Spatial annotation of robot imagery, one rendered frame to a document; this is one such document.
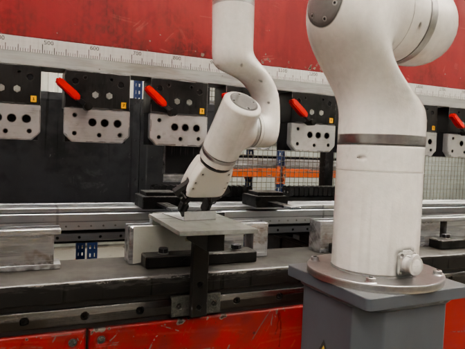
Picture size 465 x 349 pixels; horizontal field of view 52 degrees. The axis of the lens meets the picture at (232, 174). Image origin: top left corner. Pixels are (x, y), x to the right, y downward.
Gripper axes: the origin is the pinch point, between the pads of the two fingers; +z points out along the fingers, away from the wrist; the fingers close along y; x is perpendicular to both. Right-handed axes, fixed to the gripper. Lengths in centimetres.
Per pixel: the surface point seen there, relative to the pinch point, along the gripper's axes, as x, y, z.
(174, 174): -13.3, 0.3, 1.9
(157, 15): -36.2, 7.7, -30.1
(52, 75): -389, -49, 214
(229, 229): 14.4, -0.1, -8.4
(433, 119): -14, -84, -23
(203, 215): 3.4, -0.7, -0.9
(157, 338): 20.9, 9.6, 21.6
